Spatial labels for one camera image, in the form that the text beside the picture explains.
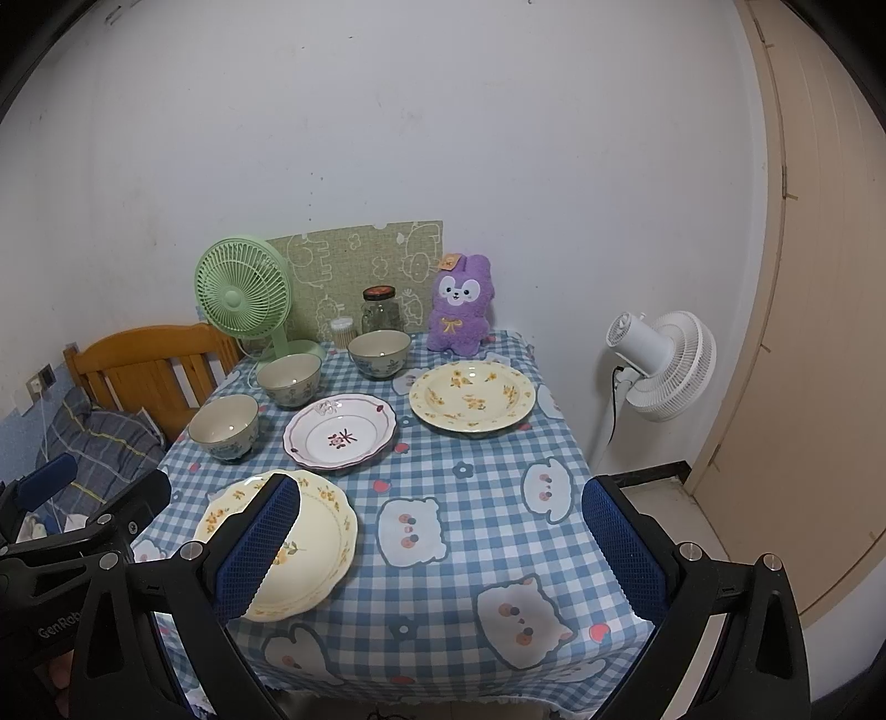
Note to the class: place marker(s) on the yellow floral plate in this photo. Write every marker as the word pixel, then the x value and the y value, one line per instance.
pixel 472 397
pixel 315 556

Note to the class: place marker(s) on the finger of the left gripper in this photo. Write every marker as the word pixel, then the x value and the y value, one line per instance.
pixel 25 495
pixel 114 526

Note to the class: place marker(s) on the green desk fan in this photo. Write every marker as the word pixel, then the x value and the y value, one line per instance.
pixel 243 288

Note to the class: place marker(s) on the wall power socket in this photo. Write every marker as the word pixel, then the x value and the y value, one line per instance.
pixel 40 382

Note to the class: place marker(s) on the white red-rimmed plate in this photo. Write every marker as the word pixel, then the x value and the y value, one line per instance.
pixel 338 432

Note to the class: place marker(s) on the ceramic bowl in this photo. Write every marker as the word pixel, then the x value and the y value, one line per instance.
pixel 291 381
pixel 226 428
pixel 380 354

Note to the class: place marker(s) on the white standing fan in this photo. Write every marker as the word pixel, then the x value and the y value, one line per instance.
pixel 664 367

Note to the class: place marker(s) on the green patterned mat board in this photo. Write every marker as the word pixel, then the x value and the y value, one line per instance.
pixel 330 269

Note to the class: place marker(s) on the glass jar red lid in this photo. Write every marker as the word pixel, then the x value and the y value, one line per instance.
pixel 380 309

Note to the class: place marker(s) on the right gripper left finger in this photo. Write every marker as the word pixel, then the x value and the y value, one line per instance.
pixel 203 587

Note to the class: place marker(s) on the beige door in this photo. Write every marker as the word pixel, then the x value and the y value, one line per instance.
pixel 794 464

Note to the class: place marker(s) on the blue checkered cat tablecloth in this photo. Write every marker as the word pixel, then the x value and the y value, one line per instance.
pixel 474 578

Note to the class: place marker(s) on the blue plaid pillow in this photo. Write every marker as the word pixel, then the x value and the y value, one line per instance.
pixel 111 449

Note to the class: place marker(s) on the purple plush bunny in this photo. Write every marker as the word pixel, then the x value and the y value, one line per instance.
pixel 461 298

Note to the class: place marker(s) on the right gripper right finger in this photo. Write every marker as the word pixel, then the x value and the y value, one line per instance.
pixel 758 668

